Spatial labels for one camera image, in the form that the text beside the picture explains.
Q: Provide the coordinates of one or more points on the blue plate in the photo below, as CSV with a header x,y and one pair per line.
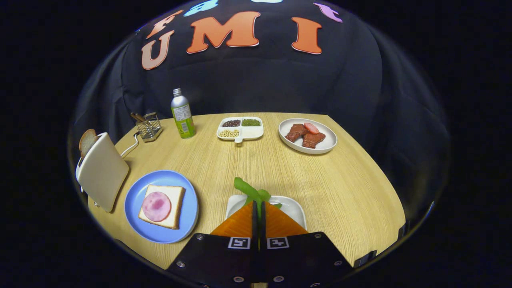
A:
x,y
136,200

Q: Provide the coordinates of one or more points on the pile of dark red beans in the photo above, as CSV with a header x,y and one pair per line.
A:
x,y
231,123

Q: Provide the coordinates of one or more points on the pink sausage slice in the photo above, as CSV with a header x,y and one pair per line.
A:
x,y
311,128

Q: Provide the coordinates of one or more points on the brown meat piece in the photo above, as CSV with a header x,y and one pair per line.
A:
x,y
295,132
314,140

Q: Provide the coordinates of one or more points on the toasted bread slice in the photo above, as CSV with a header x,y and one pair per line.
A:
x,y
87,142

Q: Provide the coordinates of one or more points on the white bread slice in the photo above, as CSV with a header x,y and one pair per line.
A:
x,y
176,208

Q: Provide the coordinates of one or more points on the pink ham slice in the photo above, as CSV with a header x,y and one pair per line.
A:
x,y
156,206

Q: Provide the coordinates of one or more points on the green lettuce leaf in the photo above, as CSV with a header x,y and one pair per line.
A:
x,y
246,188

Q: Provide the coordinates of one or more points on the round white plate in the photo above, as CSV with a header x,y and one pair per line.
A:
x,y
328,142

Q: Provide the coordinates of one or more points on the white toaster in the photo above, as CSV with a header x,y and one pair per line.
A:
x,y
102,172

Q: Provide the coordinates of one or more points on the square white plate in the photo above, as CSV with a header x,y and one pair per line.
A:
x,y
292,208

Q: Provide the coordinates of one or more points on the white divided dish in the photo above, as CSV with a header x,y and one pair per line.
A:
x,y
252,132

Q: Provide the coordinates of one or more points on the pile of pale soybeans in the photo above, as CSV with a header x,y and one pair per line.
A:
x,y
229,133

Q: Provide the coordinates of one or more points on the pile of green beans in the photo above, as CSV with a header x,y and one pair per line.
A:
x,y
251,122

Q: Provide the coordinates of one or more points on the green label metal bottle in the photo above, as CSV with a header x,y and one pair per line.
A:
x,y
183,120

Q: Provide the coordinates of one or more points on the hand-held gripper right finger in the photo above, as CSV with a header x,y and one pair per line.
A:
x,y
296,260

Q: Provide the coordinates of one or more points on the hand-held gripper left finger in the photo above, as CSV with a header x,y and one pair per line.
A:
x,y
224,260

